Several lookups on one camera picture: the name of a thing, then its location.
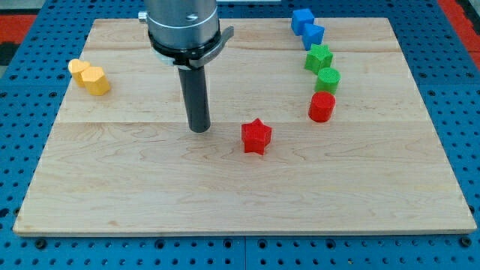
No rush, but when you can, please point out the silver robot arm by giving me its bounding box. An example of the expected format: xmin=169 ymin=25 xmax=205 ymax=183
xmin=138 ymin=0 xmax=234 ymax=70

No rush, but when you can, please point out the red star block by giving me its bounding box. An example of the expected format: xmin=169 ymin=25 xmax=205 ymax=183
xmin=241 ymin=118 xmax=272 ymax=155

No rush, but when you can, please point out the green star block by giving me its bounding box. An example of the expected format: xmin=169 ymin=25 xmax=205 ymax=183
xmin=304 ymin=44 xmax=333 ymax=74

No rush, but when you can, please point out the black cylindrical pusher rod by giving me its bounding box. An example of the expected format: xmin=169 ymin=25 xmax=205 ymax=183
xmin=178 ymin=67 xmax=211 ymax=133

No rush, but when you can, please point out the red cylinder block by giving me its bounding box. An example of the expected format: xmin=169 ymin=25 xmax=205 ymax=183
xmin=308 ymin=91 xmax=336 ymax=122

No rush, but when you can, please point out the green cylinder block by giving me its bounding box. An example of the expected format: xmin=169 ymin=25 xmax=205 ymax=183
xmin=314 ymin=67 xmax=341 ymax=95

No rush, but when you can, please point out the light wooden board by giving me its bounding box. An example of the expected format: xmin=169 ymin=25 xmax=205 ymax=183
xmin=13 ymin=17 xmax=476 ymax=237

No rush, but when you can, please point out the blue triangle block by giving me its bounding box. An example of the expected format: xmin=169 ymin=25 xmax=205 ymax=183
xmin=301 ymin=23 xmax=326 ymax=50

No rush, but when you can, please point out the blue cube block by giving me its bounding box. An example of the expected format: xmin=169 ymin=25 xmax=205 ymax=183
xmin=291 ymin=8 xmax=315 ymax=36

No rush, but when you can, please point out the yellow hexagon block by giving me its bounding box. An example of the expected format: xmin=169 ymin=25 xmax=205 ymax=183
xmin=81 ymin=66 xmax=111 ymax=96

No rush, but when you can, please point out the yellow heart block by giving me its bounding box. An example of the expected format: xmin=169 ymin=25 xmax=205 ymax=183
xmin=67 ymin=58 xmax=91 ymax=88

